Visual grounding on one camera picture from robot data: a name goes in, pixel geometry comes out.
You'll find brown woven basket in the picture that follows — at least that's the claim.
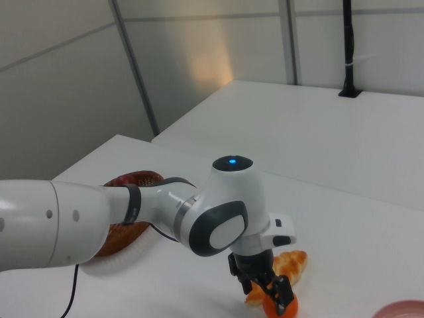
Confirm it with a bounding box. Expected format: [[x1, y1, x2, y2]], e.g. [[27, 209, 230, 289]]
[[94, 170, 166, 258]]

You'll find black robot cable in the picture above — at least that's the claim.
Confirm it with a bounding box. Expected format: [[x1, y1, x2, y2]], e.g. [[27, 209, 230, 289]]
[[58, 223, 182, 318]]

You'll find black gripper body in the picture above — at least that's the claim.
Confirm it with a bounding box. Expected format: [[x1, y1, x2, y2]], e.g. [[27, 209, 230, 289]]
[[227, 248, 276, 283]]

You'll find pink plate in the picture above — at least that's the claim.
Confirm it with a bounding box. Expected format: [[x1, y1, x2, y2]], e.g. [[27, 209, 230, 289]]
[[370, 299, 424, 318]]

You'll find orange toy mandarin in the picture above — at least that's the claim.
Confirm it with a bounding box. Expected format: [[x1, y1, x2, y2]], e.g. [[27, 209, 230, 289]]
[[261, 290, 299, 318]]

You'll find braided toy bread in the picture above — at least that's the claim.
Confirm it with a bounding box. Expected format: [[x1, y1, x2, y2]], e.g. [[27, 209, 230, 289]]
[[244, 250, 309, 307]]

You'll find grey metal partition post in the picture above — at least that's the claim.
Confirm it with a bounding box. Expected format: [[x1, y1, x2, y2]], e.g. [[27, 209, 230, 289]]
[[286, 0, 299, 85], [109, 0, 160, 136]]

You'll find black pole with clamp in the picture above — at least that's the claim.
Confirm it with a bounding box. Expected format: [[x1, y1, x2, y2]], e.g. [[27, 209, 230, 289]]
[[337, 0, 362, 99]]

